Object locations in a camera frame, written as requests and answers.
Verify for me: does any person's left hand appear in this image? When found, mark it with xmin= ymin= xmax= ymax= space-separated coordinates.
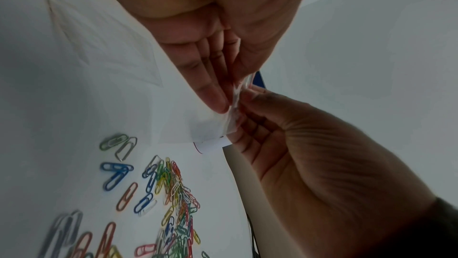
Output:
xmin=83 ymin=0 xmax=319 ymax=114

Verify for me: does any person's right hand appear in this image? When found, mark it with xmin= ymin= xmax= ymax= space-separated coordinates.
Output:
xmin=228 ymin=89 xmax=436 ymax=258

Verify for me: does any red-rimmed white paper cup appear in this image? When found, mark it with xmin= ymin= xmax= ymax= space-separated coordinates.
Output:
xmin=193 ymin=136 xmax=231 ymax=155

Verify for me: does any clear plastic bag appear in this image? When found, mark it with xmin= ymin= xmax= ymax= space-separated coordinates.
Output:
xmin=153 ymin=33 xmax=257 ymax=146

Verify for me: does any pile of coloured paper clips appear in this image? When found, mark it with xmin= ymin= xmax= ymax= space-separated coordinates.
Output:
xmin=35 ymin=133 xmax=212 ymax=258

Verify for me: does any flat spare clear bag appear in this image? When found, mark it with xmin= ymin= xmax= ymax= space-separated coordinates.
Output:
xmin=44 ymin=0 xmax=164 ymax=89

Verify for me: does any blue number sign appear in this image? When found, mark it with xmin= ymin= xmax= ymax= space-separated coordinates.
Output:
xmin=252 ymin=71 xmax=268 ymax=89

